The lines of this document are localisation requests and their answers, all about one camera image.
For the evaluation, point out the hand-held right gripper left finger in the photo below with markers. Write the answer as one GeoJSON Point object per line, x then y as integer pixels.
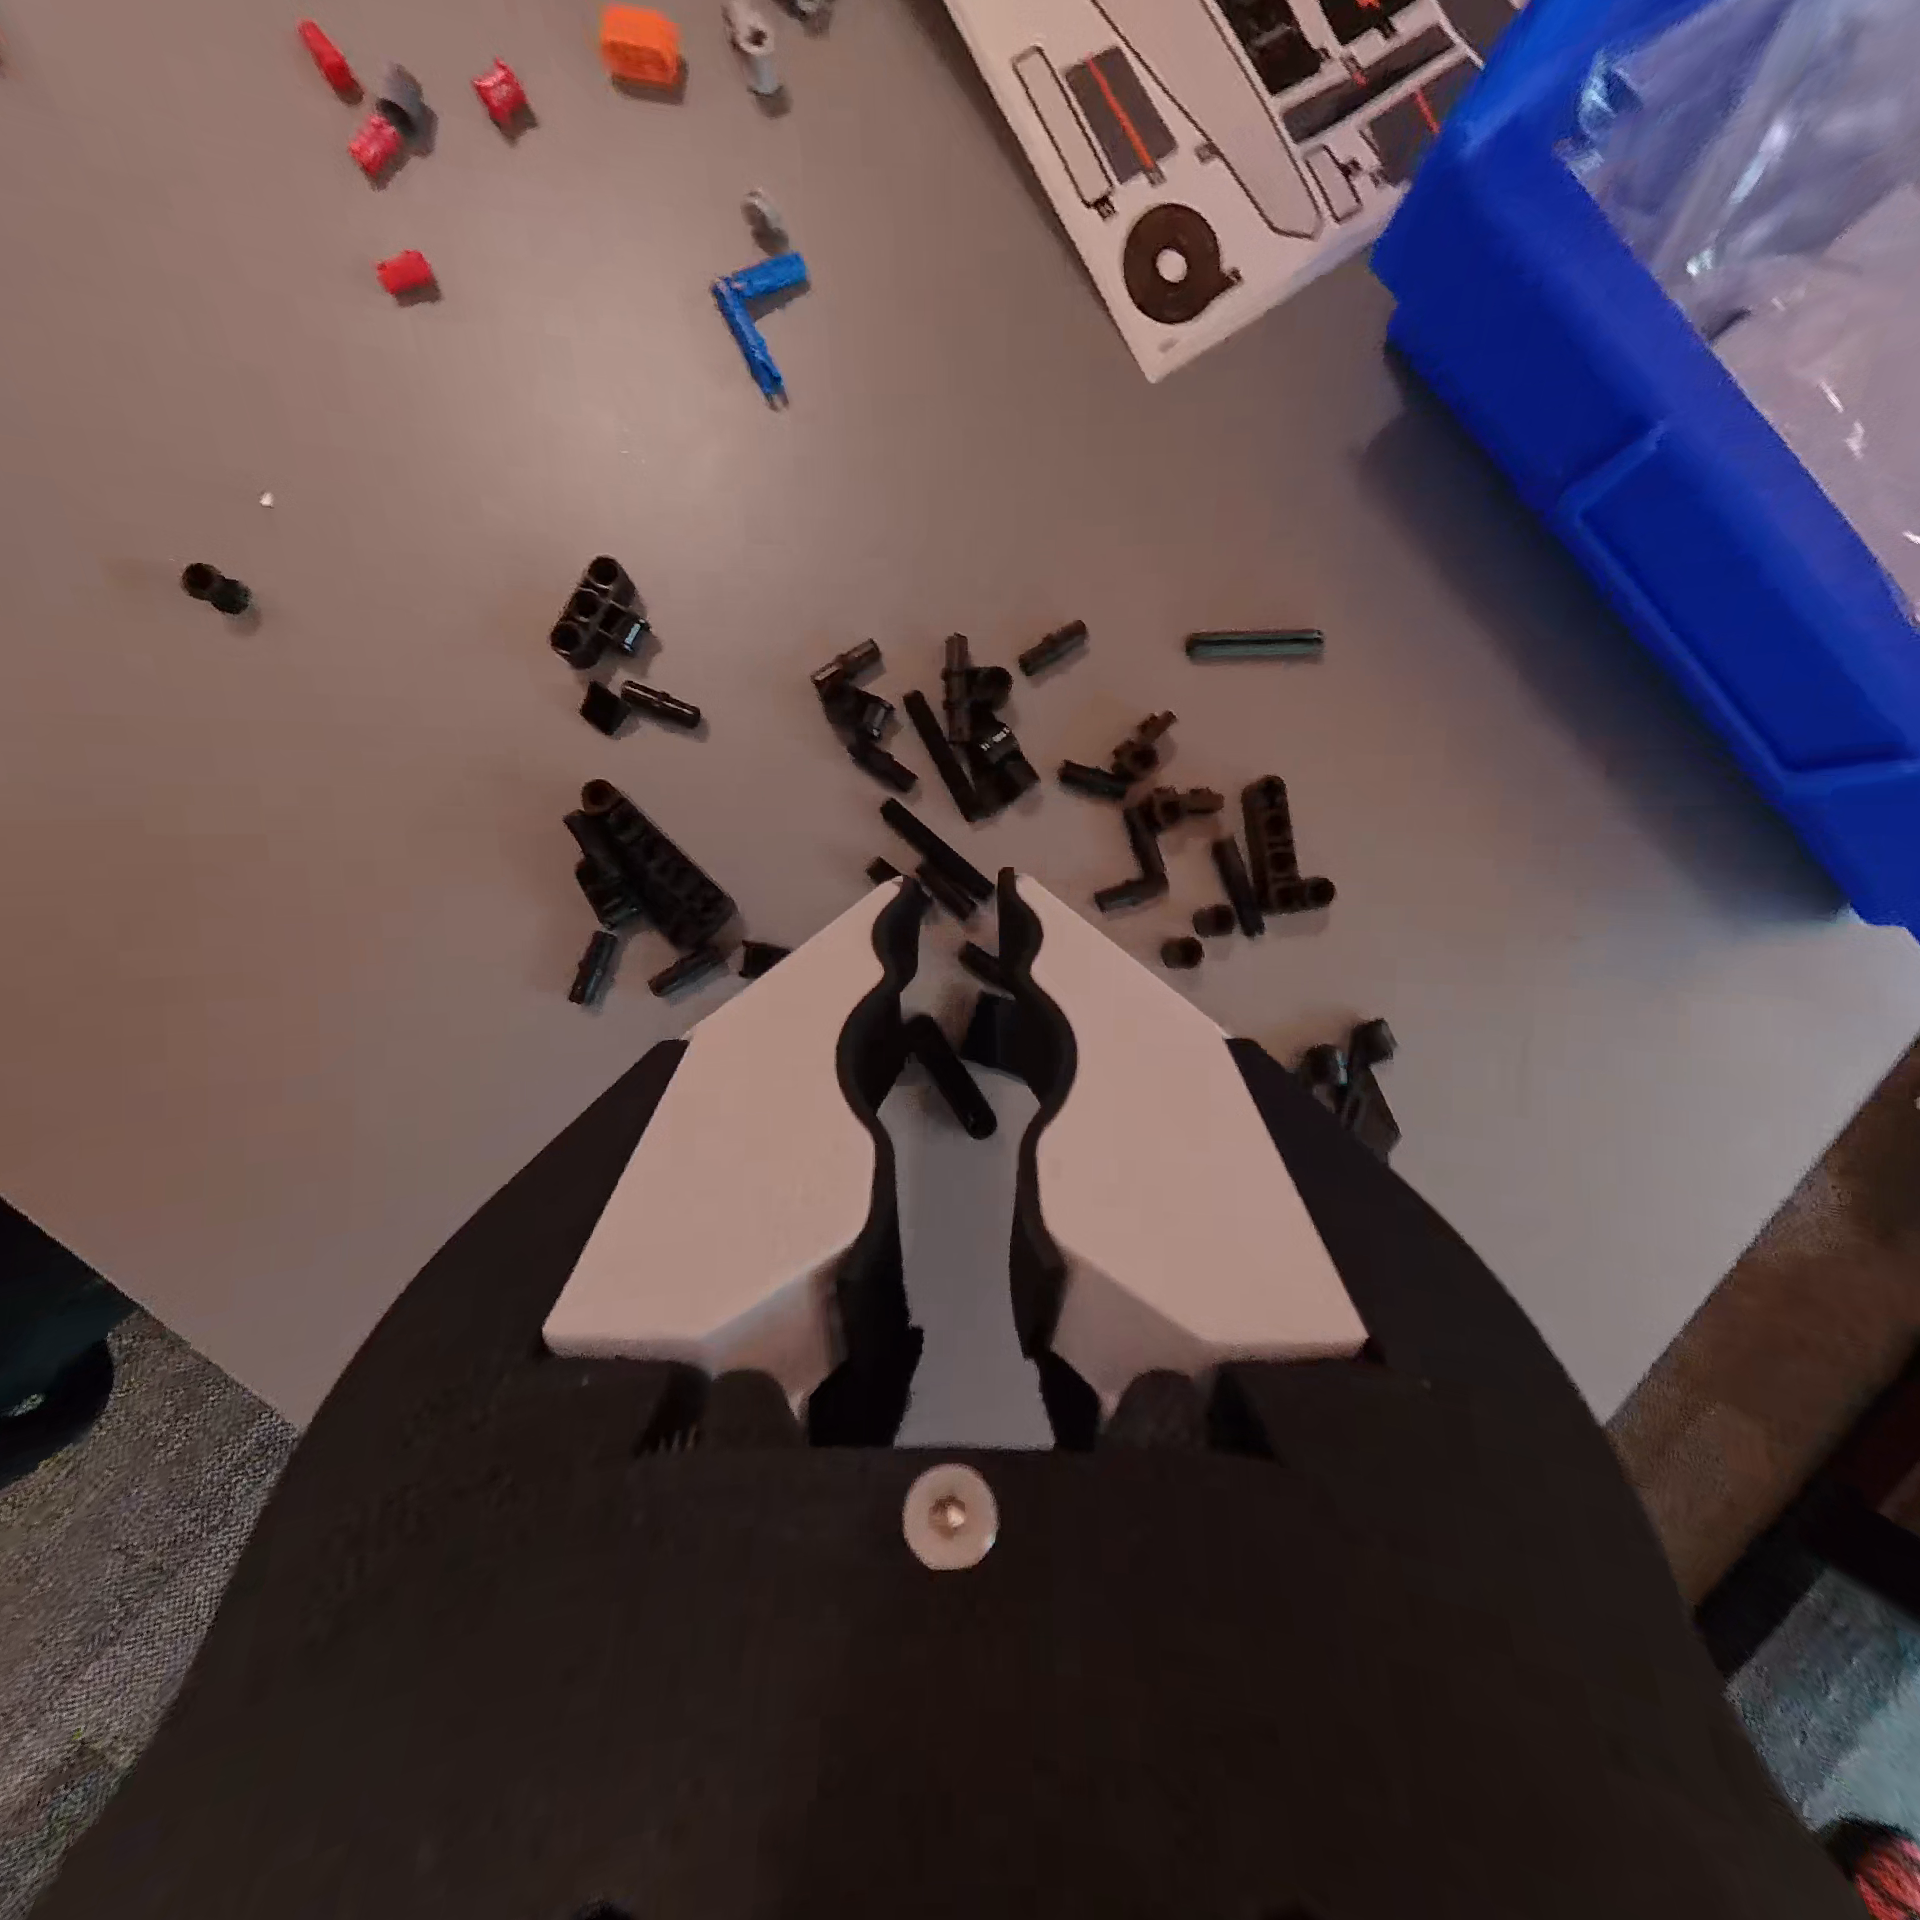
{"type": "Point", "coordinates": [704, 1200]}

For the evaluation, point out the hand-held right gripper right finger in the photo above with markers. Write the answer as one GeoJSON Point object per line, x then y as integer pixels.
{"type": "Point", "coordinates": [1184, 1200]}

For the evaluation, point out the black lego pin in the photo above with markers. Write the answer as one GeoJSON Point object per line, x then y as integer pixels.
{"type": "Point", "coordinates": [949, 1078]}

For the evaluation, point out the pile of black lego pieces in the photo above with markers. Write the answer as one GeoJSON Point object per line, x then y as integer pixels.
{"type": "Point", "coordinates": [669, 886]}

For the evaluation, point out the small black lego connector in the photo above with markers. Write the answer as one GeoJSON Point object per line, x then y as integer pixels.
{"type": "Point", "coordinates": [219, 587]}

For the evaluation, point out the blue angled lego piece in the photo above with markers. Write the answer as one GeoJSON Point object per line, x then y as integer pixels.
{"type": "Point", "coordinates": [773, 278]}

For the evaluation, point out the red lego pin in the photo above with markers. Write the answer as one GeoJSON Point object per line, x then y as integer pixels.
{"type": "Point", "coordinates": [323, 59]}
{"type": "Point", "coordinates": [404, 274]}
{"type": "Point", "coordinates": [500, 90]}
{"type": "Point", "coordinates": [375, 146]}

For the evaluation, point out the small light grey lego piece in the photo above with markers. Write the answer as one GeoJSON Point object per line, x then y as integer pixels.
{"type": "Point", "coordinates": [765, 221]}

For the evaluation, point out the light grey lego connector row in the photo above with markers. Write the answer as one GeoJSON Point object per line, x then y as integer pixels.
{"type": "Point", "coordinates": [763, 60]}

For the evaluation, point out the dark grey lego bush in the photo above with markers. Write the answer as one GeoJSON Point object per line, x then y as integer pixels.
{"type": "Point", "coordinates": [399, 93]}

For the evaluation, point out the orange lego piece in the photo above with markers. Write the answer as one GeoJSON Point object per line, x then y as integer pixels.
{"type": "Point", "coordinates": [642, 43]}

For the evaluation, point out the black office chair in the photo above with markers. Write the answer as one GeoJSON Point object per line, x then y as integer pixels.
{"type": "Point", "coordinates": [44, 1350]}

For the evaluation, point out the blue plastic bin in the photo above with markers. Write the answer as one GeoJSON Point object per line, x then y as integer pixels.
{"type": "Point", "coordinates": [1651, 495]}

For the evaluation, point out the sticker sheet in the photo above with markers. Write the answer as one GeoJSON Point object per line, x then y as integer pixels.
{"type": "Point", "coordinates": [1200, 165]}

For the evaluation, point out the clear plastic bags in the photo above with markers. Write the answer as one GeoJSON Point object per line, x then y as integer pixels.
{"type": "Point", "coordinates": [1799, 182]}

